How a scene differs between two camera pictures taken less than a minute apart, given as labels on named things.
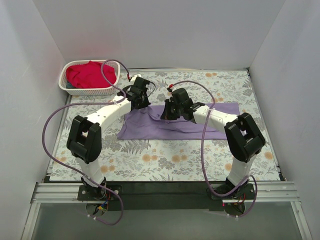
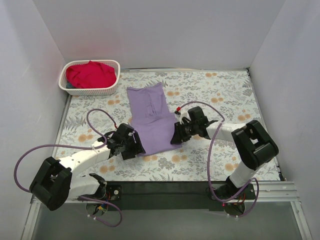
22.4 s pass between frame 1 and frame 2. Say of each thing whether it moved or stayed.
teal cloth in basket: stayed
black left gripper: moved
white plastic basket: stayed
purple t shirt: moved
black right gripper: moved
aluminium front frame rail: stayed
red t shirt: stayed
